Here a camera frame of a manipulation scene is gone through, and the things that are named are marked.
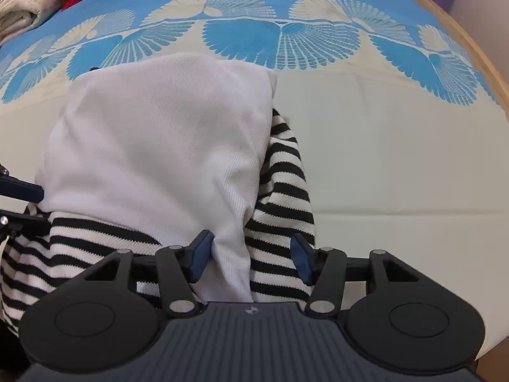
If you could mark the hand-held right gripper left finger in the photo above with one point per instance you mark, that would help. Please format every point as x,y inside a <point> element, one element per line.
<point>199,258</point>

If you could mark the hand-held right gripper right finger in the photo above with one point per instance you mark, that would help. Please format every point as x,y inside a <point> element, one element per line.
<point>301,259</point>

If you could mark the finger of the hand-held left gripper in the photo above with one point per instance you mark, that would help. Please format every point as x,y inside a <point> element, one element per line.
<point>28,191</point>
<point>28,219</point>

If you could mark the black white striped top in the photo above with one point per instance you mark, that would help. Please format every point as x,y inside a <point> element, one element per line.
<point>278,215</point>

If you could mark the blue cream printed blanket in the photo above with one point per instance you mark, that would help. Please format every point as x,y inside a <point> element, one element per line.
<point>377,159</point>

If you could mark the beige folded garment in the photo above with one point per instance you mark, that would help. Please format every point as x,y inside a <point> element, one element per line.
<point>20,4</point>

